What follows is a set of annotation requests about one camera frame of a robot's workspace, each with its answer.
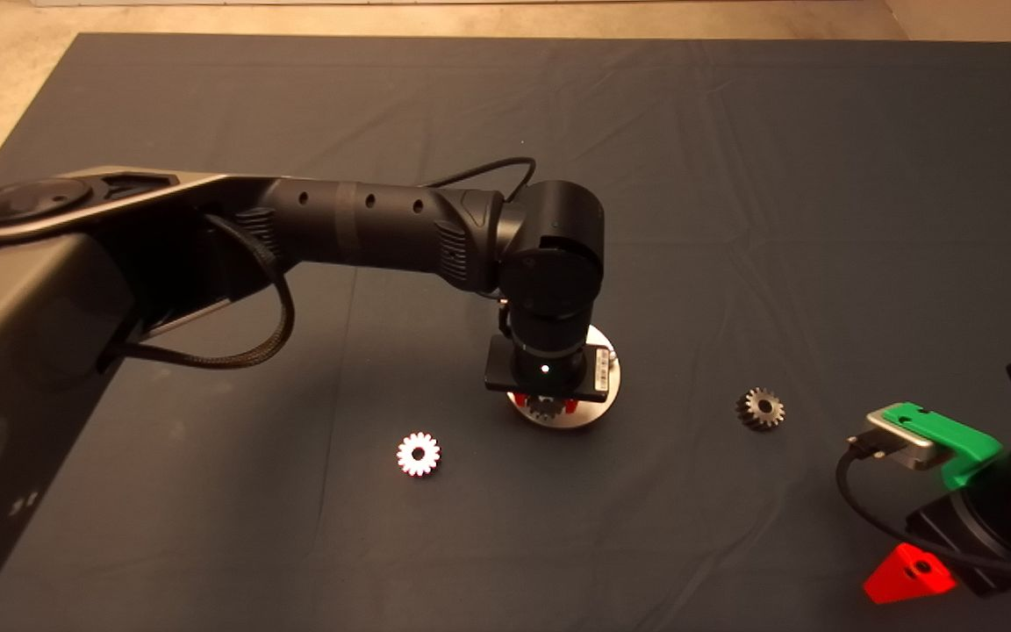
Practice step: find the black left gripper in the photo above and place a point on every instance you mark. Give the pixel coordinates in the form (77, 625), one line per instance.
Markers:
(501, 373)

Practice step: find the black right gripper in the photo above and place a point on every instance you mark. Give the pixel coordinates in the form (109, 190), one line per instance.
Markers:
(975, 549)

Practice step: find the steel planetary gear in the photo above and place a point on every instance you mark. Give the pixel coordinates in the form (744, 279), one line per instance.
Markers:
(545, 407)
(756, 420)
(409, 463)

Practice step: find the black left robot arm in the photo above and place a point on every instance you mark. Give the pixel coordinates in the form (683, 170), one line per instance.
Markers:
(365, 228)

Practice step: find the round metal carrier plate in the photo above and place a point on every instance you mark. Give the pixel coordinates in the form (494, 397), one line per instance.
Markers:
(598, 414)

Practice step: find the dark grey table cloth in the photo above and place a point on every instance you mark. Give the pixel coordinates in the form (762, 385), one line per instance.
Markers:
(734, 175)

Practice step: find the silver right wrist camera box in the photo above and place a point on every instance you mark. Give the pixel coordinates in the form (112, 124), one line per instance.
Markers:
(900, 443)

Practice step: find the green right camera mount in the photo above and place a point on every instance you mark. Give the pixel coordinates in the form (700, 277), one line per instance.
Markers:
(953, 443)

